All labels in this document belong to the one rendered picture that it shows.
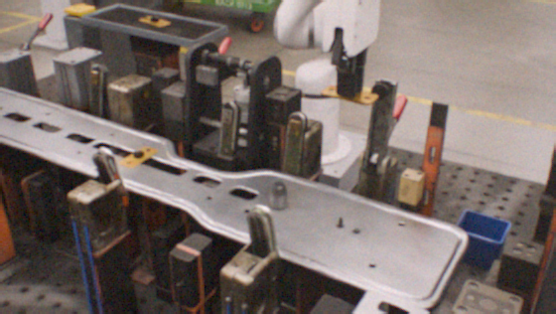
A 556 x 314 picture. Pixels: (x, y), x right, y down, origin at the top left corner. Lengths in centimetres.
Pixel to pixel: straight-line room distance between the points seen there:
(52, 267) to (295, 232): 68
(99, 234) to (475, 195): 105
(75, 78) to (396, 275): 91
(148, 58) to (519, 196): 107
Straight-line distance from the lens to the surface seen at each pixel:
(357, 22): 87
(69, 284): 148
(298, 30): 151
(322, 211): 111
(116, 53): 418
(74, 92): 156
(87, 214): 112
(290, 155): 124
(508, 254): 95
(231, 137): 128
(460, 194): 178
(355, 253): 102
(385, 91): 107
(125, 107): 145
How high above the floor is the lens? 163
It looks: 29 degrees down
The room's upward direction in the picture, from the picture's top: straight up
